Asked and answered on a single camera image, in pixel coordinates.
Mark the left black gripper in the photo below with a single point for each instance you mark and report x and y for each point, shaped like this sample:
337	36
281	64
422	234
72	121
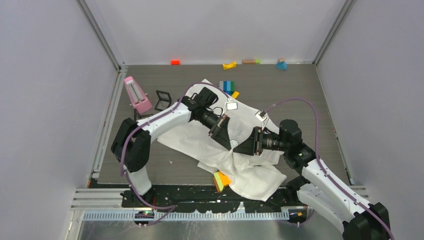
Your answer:
221	135

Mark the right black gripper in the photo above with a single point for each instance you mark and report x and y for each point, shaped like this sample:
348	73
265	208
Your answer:
254	145

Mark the white shirt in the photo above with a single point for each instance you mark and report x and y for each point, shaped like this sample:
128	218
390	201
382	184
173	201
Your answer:
252	177

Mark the black frame display box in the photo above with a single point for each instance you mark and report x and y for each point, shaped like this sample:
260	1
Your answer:
164	100

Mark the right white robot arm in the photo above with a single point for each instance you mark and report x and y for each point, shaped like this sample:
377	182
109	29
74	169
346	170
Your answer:
318	187

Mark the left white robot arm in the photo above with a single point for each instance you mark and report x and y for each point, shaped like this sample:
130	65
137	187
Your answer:
132	143

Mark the orange yellow block pile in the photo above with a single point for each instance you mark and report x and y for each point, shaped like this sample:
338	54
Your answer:
221	181

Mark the grey blue green block stack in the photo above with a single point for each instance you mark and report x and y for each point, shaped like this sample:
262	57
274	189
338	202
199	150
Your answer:
227	86

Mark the yellow arch block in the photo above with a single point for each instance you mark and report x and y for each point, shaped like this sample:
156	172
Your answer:
231	65

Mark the tan and green block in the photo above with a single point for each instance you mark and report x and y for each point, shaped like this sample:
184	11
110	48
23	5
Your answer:
251	61

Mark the blue triangle block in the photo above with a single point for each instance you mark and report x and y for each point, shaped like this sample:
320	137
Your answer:
281	64

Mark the pink metronome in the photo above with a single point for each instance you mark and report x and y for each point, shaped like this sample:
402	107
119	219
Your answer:
137	96

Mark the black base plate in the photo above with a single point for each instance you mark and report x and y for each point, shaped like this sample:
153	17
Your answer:
206	199

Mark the red block at wall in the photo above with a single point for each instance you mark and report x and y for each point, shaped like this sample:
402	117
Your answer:
175	62

